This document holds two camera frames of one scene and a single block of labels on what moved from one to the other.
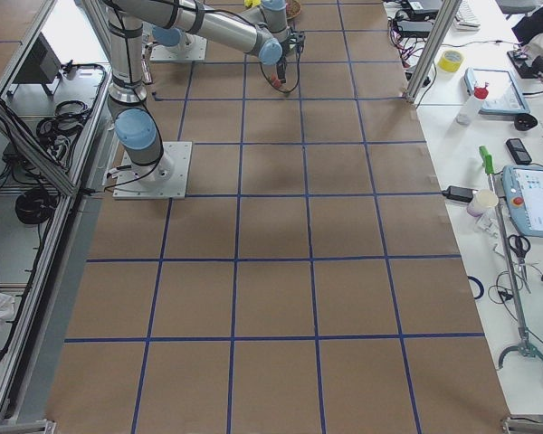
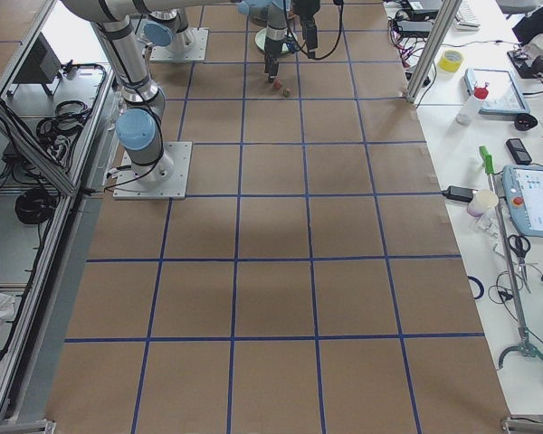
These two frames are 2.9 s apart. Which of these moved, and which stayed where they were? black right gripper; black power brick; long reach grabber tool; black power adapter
Moved: black right gripper
Stayed: black power adapter; long reach grabber tool; black power brick
